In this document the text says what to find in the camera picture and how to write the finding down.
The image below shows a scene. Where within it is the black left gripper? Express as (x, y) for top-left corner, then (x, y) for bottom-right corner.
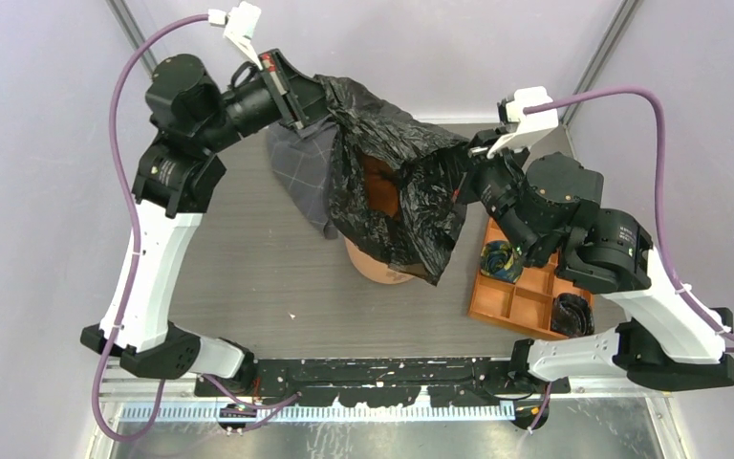
(195, 47), (352, 153)

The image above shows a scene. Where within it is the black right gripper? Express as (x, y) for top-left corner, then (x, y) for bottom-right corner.
(441, 124), (543, 262)

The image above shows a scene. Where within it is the black plastic trash bag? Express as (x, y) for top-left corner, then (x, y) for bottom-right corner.
(316, 75), (469, 285)

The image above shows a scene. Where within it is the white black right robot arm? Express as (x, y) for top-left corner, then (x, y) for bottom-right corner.
(455, 146), (734, 393)

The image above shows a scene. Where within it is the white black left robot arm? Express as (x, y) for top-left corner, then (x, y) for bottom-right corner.
(80, 50), (328, 396)

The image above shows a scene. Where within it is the orange plastic trash bin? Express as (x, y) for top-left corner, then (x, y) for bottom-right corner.
(345, 155), (412, 285)

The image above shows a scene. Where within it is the grey checked cloth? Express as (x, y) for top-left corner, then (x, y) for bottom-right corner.
(266, 120), (339, 240)

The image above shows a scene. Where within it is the dark blue patterned rolled item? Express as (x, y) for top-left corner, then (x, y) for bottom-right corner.
(479, 240), (524, 284)

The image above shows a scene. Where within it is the orange compartment tray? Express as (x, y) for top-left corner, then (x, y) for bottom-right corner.
(467, 218), (596, 342)

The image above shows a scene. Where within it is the black orange rolled item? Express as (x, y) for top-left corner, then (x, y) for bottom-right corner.
(550, 293), (595, 338)

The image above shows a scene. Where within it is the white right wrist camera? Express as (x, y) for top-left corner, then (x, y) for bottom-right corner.
(468, 86), (559, 159)

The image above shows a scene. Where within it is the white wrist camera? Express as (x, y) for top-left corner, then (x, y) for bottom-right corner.
(468, 86), (559, 159)
(207, 1), (263, 71)

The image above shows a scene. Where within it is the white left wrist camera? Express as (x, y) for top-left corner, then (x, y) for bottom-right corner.
(207, 1), (263, 71)

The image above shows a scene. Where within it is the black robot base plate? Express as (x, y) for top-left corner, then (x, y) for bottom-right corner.
(240, 356), (572, 410)

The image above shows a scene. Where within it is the aluminium rail frame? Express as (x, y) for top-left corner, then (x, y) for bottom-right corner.
(81, 2), (682, 442)

